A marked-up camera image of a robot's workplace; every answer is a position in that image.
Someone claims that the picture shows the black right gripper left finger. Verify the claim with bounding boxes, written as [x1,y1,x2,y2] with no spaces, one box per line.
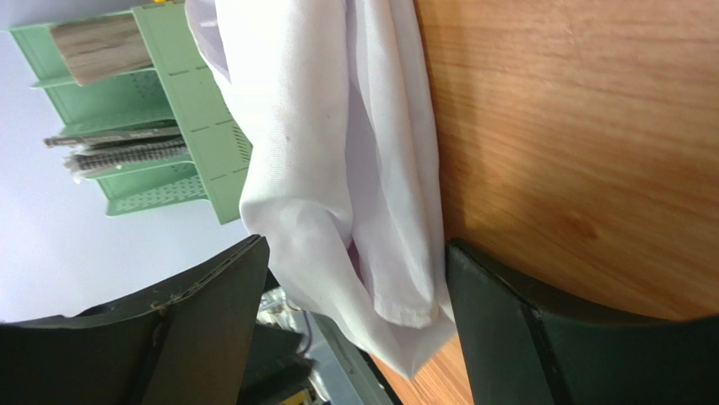
[1,235,269,404]

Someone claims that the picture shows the green mesh file rack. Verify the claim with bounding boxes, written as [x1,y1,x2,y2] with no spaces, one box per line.
[10,1,251,224]

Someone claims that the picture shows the white long sleeve shirt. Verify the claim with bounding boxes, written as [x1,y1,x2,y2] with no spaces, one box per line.
[186,1,456,378]

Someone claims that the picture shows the papers in file rack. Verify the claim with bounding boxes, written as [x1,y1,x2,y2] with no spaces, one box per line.
[44,13,187,179]

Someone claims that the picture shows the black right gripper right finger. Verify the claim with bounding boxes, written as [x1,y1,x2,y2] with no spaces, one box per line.
[446,238,718,404]

